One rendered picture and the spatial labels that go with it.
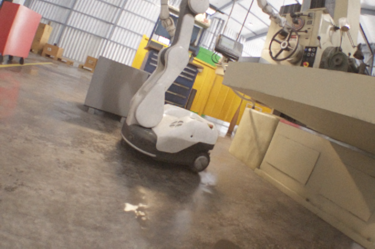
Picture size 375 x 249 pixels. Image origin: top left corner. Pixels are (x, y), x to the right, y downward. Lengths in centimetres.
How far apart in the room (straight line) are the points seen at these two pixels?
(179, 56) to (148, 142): 57
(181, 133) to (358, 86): 98
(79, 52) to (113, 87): 1265
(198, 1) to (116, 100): 118
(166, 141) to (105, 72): 102
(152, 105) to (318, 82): 98
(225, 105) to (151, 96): 366
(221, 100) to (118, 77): 317
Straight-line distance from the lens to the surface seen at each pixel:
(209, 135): 131
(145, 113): 126
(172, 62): 127
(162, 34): 338
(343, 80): 54
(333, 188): 172
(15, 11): 358
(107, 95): 196
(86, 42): 1452
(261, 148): 214
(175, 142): 122
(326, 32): 234
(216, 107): 466
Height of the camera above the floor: 52
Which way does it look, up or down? 4 degrees down
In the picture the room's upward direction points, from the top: 20 degrees clockwise
